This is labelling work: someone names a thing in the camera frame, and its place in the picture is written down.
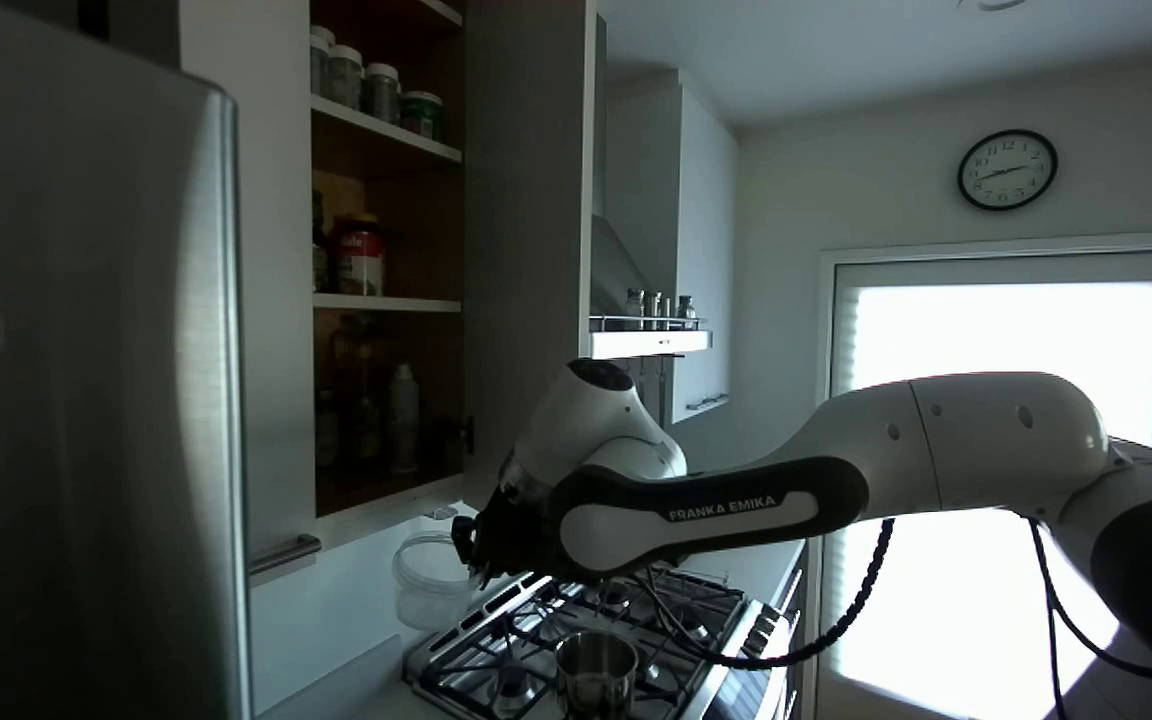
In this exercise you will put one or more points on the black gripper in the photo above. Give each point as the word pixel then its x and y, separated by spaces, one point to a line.
pixel 519 533

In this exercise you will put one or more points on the white cabinet door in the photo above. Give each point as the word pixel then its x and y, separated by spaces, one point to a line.
pixel 530 200
pixel 270 264

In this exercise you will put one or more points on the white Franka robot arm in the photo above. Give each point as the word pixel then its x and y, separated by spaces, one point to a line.
pixel 950 443

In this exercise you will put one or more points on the bright glass balcony door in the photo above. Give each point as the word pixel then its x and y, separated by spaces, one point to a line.
pixel 1003 322

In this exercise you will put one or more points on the white plastic bottle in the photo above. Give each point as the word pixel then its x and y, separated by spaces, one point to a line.
pixel 403 412

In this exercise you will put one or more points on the small steel saucepan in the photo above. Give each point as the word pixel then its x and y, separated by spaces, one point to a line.
pixel 596 667

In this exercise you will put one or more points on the dark glass bottle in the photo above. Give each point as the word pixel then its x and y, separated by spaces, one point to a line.
pixel 354 380

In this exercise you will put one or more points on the stainless gas stove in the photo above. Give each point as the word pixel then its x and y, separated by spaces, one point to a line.
pixel 683 626

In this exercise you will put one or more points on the spice rack with bottles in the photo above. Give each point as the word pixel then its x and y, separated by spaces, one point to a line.
pixel 640 341

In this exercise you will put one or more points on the small steel shaker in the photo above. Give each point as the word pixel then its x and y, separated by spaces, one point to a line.
pixel 656 311
pixel 684 311
pixel 632 311

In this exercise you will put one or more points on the red labelled can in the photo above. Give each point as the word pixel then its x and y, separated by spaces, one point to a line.
pixel 362 261

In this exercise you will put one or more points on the stainless steel refrigerator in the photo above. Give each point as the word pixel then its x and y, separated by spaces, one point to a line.
pixel 68 401

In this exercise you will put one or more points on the glass storage jar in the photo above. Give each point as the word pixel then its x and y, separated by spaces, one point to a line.
pixel 345 78
pixel 383 88
pixel 422 115
pixel 320 63

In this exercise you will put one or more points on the wooden shelved wall cabinet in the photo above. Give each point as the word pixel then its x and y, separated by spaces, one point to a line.
pixel 383 306

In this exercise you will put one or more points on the tall white wall cabinet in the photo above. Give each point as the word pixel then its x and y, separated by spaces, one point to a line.
pixel 702 243

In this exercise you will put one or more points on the round black wall clock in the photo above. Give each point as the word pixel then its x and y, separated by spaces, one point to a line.
pixel 1004 169

